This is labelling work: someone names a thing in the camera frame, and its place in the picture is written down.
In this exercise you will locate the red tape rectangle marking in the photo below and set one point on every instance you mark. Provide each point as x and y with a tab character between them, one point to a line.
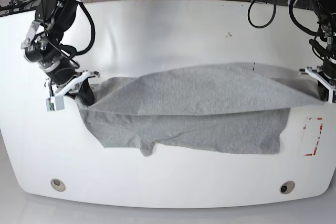
312	130

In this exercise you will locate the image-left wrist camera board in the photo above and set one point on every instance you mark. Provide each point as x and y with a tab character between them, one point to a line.
55	104

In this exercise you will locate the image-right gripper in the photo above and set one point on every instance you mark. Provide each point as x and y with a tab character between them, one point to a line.
326	85

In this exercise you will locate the grey T-shirt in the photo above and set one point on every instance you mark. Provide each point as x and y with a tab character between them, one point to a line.
235	109

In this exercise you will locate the right table cable grommet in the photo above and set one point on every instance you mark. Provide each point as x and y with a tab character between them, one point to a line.
287	187

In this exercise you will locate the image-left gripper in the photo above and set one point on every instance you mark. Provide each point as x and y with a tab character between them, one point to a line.
76	84

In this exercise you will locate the black tripod stand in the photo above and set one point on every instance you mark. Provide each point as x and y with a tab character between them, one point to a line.
11	7

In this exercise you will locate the left table cable grommet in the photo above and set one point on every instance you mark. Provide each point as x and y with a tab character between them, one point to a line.
58	185

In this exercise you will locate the table cable grommet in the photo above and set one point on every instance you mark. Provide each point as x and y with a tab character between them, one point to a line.
58	185
287	187

